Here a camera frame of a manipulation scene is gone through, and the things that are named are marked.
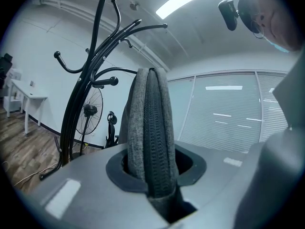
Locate eyeglasses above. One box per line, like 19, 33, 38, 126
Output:
250, 20, 268, 40

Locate grey backpack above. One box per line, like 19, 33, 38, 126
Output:
118, 67, 198, 224

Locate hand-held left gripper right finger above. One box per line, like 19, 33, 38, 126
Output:
175, 141, 250, 229

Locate black office chair with armrests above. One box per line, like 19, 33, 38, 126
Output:
104, 111, 120, 150

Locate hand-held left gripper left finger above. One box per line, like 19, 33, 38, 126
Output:
22, 143, 171, 229

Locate blue face mask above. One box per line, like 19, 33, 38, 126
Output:
265, 39, 290, 54

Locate cream floor cable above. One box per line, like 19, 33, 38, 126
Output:
1, 161, 60, 188

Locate person's face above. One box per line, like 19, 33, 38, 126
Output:
238, 0, 304, 52

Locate black coat stand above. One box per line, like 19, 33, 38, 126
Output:
39, 0, 169, 181

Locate black standing fan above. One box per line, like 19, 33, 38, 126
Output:
75, 86, 104, 157

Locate white desk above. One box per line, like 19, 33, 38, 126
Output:
7, 79, 48, 135

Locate black head camera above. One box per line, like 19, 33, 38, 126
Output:
218, 0, 239, 31

